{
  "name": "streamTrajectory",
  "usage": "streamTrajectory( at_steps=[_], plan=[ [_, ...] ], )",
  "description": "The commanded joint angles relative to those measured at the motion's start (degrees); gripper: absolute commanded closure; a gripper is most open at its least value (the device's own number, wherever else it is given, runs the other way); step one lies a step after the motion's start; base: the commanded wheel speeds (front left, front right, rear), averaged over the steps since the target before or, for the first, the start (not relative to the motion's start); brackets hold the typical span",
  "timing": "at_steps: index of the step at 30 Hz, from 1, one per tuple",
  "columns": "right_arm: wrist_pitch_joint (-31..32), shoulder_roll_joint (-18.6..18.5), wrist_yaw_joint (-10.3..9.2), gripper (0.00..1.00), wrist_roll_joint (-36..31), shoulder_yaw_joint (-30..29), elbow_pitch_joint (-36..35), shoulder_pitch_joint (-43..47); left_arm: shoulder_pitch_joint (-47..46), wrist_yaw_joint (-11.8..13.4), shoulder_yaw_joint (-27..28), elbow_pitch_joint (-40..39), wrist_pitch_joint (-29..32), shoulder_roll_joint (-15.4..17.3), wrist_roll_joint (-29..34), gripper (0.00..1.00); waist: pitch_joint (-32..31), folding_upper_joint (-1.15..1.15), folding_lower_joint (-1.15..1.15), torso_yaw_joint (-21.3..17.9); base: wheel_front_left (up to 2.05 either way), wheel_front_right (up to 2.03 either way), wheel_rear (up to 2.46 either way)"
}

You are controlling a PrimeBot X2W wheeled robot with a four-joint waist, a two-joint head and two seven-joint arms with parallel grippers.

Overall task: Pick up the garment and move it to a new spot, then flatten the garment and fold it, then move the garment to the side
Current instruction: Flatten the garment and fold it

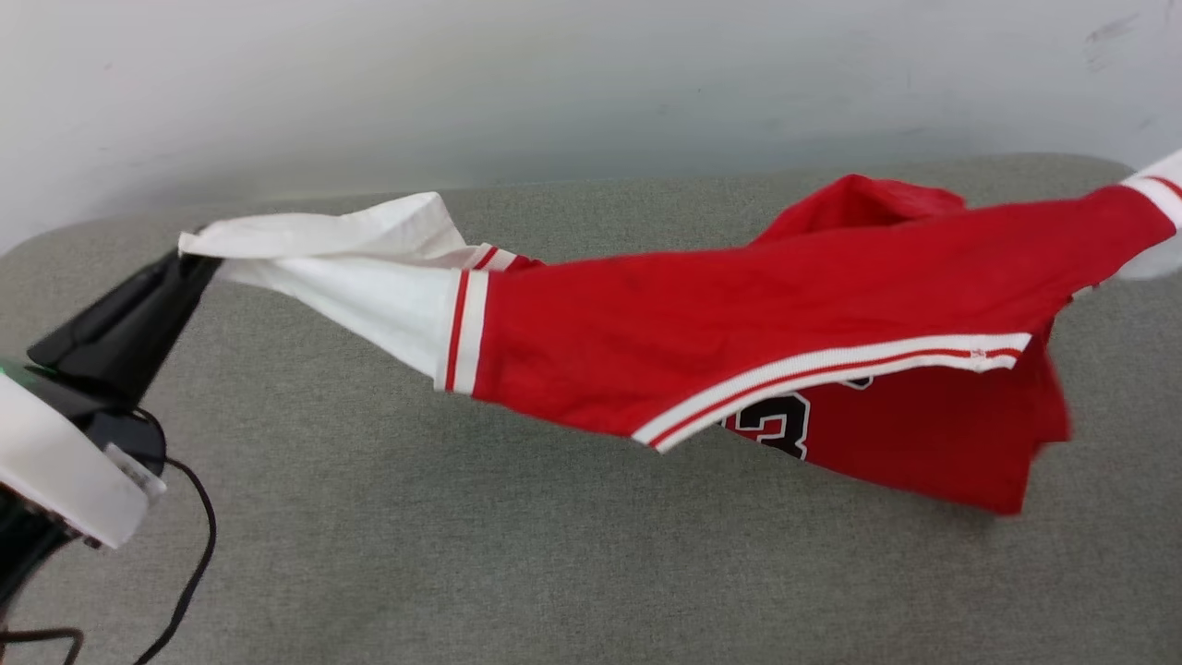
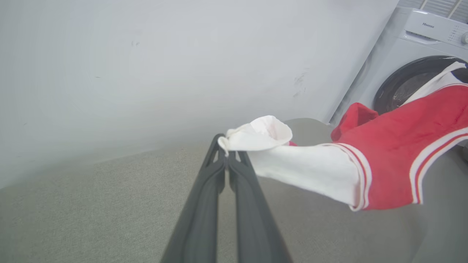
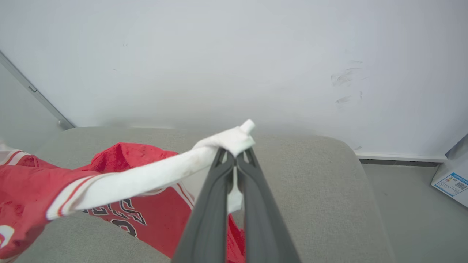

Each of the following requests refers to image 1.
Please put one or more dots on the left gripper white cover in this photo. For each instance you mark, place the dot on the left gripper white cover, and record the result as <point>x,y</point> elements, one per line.
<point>55,462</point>

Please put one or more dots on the red and white basketball jersey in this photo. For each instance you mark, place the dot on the red and white basketball jersey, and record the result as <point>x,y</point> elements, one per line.
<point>693,323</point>

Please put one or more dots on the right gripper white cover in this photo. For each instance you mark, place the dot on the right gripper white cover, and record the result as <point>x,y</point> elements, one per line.
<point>1150,260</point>

